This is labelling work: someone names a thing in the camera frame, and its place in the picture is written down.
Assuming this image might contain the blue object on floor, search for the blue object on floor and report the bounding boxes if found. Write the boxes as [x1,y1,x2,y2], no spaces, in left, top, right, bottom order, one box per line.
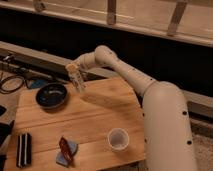
[29,79,47,89]

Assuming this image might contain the black cable loop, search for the black cable loop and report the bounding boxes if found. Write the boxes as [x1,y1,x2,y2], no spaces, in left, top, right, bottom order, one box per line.
[0,74,27,95]

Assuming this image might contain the dark blue bowl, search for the dark blue bowl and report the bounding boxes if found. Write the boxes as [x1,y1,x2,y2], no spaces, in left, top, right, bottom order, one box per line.
[35,83,68,109]

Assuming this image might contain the black object left edge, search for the black object left edge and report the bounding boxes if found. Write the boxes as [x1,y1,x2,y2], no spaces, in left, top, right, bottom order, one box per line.
[0,105,16,171]

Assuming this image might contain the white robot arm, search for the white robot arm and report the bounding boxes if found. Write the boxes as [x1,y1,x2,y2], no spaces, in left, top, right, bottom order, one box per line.
[66,45,198,171]

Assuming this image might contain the black white striped block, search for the black white striped block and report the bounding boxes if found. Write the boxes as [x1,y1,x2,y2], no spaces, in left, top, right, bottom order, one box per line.
[16,133,32,168]

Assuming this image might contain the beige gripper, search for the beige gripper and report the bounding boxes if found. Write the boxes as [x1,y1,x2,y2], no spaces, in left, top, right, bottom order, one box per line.
[65,63,86,92]

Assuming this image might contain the dark red lying bottle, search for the dark red lying bottle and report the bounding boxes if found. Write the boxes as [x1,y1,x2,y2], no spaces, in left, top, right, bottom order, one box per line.
[59,137,73,164]

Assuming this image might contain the wooden board table top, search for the wooden board table top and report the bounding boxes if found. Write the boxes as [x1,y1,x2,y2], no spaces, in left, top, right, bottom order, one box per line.
[4,77,145,171]

